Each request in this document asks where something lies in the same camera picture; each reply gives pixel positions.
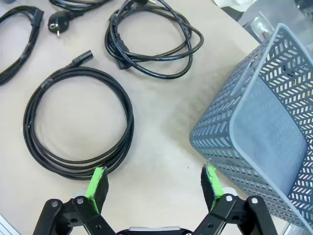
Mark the clear plastic box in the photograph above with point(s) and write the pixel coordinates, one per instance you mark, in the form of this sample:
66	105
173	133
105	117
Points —
261	25

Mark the aluminium profile rail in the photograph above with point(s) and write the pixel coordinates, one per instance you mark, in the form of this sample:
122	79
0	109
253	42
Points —
7	226

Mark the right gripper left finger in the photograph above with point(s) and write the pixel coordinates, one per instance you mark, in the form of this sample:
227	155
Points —
95	191

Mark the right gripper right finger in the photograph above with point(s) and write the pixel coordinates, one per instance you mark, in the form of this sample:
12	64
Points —
212	191

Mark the grey plastic lattice basket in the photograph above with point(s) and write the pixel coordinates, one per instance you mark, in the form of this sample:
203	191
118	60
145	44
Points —
269	137

